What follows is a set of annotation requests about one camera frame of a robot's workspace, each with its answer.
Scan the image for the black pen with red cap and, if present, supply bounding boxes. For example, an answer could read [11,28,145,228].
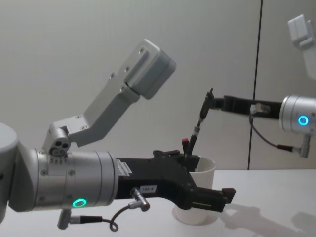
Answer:
[181,138,190,155]

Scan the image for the dark wrist cable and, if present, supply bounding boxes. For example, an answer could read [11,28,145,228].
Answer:
[69,187,152,232]
[248,103,301,152]

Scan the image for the dark left wrist cable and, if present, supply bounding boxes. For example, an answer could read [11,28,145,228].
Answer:
[69,187,152,232]

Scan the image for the black pen with silver ring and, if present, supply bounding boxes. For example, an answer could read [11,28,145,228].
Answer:
[185,87,215,158]

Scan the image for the white plastic cup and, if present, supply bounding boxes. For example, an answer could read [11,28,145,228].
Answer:
[172,158,217,219]

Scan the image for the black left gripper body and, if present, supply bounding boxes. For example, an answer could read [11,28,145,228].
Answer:
[115,157,198,210]

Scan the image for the white tablecloth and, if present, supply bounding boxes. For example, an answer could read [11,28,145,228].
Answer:
[0,169,316,237]

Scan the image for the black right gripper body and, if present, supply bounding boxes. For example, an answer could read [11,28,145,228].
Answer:
[223,94,284,121]

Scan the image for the dark right wrist cable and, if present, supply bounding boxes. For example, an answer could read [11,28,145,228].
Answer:
[248,103,301,152]

